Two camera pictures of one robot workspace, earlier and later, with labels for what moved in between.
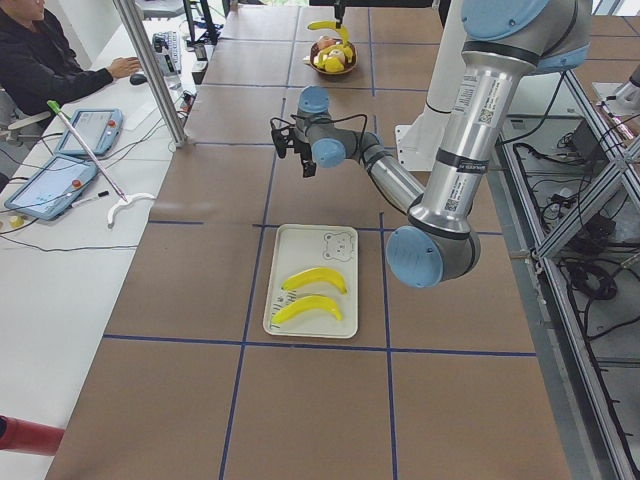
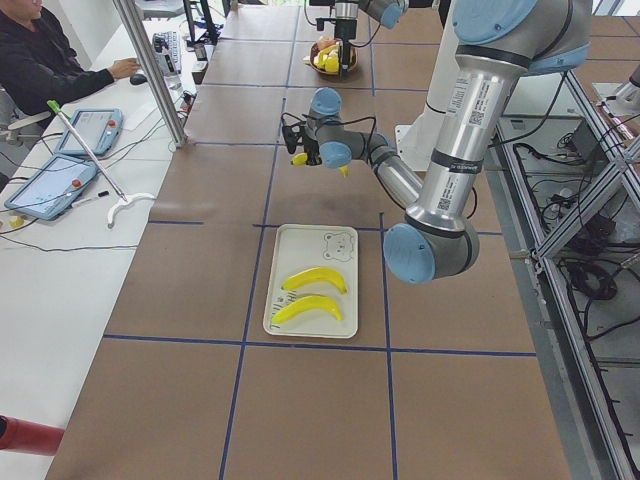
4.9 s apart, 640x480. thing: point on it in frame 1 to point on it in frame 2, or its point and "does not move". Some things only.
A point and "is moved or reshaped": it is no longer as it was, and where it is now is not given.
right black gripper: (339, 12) to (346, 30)
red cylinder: (26, 436) does not move
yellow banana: (331, 25) is moved or reshaped
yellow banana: (308, 303) does not move
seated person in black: (40, 68) does not move
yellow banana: (316, 274) does not move
